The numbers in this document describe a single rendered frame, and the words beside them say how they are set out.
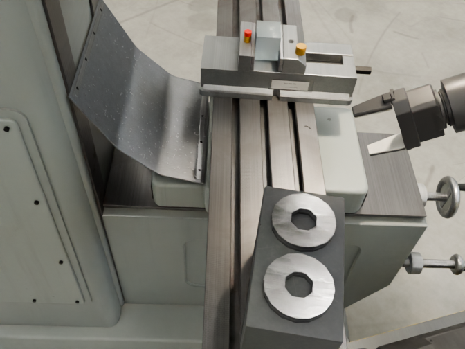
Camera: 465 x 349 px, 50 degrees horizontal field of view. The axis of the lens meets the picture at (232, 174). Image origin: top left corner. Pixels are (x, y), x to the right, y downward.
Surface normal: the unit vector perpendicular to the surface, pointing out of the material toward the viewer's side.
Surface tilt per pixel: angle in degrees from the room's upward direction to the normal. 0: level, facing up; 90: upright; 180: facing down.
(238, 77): 90
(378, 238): 90
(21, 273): 88
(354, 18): 0
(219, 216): 0
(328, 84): 90
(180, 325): 0
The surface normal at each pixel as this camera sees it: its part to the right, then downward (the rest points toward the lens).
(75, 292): 0.00, 0.76
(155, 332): 0.05, -0.63
